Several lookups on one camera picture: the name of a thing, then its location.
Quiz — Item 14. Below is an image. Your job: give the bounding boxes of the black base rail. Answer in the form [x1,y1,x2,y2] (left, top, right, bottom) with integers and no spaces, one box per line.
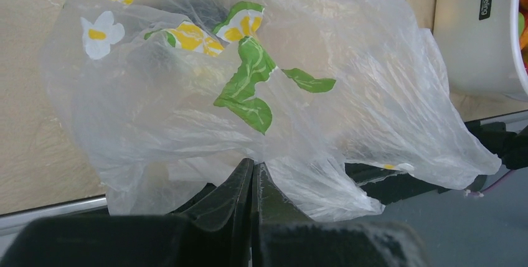
[0,121,528,237]

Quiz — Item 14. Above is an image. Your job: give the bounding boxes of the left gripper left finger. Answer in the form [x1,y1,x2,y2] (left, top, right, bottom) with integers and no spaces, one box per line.
[1,159,254,266]

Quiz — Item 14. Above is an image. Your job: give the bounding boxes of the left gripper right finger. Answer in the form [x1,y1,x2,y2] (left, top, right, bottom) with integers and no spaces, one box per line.
[252,163,431,266]

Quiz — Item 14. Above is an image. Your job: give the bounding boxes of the white plastic basket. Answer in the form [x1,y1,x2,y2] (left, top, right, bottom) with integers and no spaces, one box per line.
[433,0,527,101]

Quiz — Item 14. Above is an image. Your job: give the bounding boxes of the clear plastic bag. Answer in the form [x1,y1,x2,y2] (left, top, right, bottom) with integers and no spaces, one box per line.
[39,0,478,222]

